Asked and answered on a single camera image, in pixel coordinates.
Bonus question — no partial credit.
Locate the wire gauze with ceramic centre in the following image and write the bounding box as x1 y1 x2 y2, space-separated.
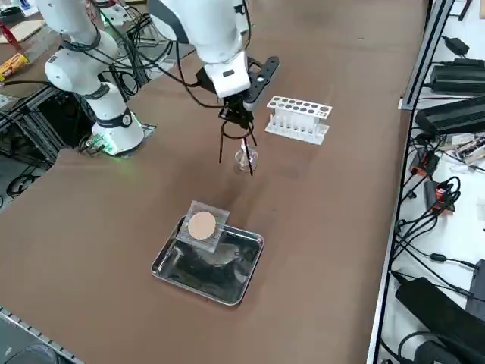
177 199 231 254

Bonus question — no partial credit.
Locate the steel tray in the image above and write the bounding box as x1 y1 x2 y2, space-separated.
150 215 265 306

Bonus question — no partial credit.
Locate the large black power adapter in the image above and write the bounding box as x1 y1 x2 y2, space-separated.
396 276 485 364

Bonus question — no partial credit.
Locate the black wire tripod stand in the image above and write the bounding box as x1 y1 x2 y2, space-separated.
217 120 258 178

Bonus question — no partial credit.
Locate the white test tube rack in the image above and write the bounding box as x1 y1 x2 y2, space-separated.
264 95 334 146

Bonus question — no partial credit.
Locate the finned black power supply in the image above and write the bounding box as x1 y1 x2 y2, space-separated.
430 58 485 96
415 96 485 138

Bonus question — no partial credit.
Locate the aluminium camera post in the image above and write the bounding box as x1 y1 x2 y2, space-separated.
399 0 455 111

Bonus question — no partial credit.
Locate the black cable with ferrite bead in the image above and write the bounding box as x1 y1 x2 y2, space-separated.
393 242 480 271

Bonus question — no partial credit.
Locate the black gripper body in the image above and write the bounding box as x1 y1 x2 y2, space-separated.
195 66 219 95

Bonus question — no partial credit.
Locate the black red-marked box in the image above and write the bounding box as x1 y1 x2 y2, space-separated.
408 149 441 178

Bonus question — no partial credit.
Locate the black orange power connector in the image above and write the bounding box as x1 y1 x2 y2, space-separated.
423 180 456 216

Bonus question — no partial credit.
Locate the yellow snack packet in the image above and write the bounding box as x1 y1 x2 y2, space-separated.
0 52 31 83

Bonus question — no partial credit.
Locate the small black power adapter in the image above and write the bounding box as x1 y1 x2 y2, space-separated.
443 36 471 56

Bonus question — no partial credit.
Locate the aluminium frame profile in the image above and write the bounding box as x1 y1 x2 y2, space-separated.
0 309 88 364

